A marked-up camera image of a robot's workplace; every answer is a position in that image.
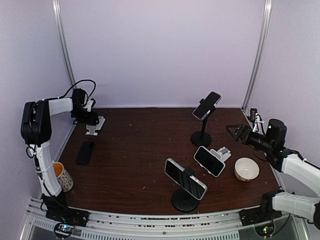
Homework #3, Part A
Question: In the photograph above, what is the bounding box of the black round-base phone stand rear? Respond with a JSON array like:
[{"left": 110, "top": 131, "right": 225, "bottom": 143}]
[{"left": 190, "top": 108, "right": 216, "bottom": 147}]

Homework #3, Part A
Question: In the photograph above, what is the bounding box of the black round-base stand front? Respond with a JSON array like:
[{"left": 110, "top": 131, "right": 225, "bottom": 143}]
[{"left": 171, "top": 167, "right": 200, "bottom": 213}]

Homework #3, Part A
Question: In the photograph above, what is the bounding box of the floral mug yellow inside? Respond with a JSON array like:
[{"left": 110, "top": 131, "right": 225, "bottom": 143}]
[{"left": 53, "top": 162, "right": 74, "bottom": 193}]

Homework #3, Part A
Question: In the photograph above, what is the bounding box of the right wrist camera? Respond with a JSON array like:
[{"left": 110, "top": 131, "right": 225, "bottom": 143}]
[{"left": 249, "top": 108, "right": 264, "bottom": 132}]

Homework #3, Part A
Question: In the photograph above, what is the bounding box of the white folding phone stand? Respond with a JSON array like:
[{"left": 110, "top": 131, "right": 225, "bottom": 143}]
[{"left": 85, "top": 116, "right": 106, "bottom": 136}]

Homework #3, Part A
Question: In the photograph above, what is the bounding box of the front aluminium rail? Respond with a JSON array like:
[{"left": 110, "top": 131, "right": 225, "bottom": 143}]
[{"left": 24, "top": 197, "right": 306, "bottom": 240}]

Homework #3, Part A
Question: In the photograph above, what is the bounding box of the left aluminium frame post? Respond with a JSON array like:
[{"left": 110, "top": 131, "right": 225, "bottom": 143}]
[{"left": 52, "top": 0, "right": 77, "bottom": 97}]

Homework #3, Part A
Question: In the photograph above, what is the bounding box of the smartphone on white stand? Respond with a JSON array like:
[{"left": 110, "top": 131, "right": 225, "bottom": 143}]
[{"left": 193, "top": 146, "right": 226, "bottom": 178}]

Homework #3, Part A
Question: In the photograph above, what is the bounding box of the white folding stand right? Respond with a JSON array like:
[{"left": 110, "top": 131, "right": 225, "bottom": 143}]
[{"left": 209, "top": 146, "right": 231, "bottom": 163}]

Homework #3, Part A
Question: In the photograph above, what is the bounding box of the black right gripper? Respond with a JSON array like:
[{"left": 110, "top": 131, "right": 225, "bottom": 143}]
[{"left": 225, "top": 124, "right": 274, "bottom": 154}]

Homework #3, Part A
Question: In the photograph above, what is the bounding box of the aluminium frame post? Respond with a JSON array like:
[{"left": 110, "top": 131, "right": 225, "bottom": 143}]
[
  {"left": 241, "top": 0, "right": 273, "bottom": 112},
  {"left": 52, "top": 0, "right": 77, "bottom": 97}
]

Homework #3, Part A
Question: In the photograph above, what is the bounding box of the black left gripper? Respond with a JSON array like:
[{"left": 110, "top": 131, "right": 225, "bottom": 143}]
[{"left": 71, "top": 107, "right": 99, "bottom": 125}]

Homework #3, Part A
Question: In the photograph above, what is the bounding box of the black smartphone no case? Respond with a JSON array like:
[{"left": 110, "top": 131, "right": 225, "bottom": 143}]
[{"left": 75, "top": 141, "right": 95, "bottom": 165}]

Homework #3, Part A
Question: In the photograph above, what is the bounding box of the smartphone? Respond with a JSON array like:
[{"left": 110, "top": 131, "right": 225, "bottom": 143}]
[
  {"left": 164, "top": 158, "right": 208, "bottom": 200},
  {"left": 193, "top": 146, "right": 226, "bottom": 178},
  {"left": 192, "top": 91, "right": 221, "bottom": 121}
]

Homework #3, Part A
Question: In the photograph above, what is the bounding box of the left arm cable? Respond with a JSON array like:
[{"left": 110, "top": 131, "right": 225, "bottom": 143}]
[{"left": 61, "top": 79, "right": 97, "bottom": 101}]

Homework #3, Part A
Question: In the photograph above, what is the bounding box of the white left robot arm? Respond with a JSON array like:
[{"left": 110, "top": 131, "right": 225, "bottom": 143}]
[{"left": 20, "top": 88, "right": 105, "bottom": 222}]

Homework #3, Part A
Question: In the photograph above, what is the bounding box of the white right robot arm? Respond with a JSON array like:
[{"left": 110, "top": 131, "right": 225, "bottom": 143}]
[{"left": 225, "top": 118, "right": 320, "bottom": 228}]

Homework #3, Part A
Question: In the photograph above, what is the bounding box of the white ceramic bowl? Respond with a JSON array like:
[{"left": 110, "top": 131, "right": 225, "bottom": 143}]
[{"left": 234, "top": 157, "right": 260, "bottom": 182}]

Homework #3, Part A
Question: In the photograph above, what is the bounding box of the right aluminium frame post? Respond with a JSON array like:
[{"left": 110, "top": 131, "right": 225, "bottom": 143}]
[{"left": 241, "top": 0, "right": 273, "bottom": 112}]

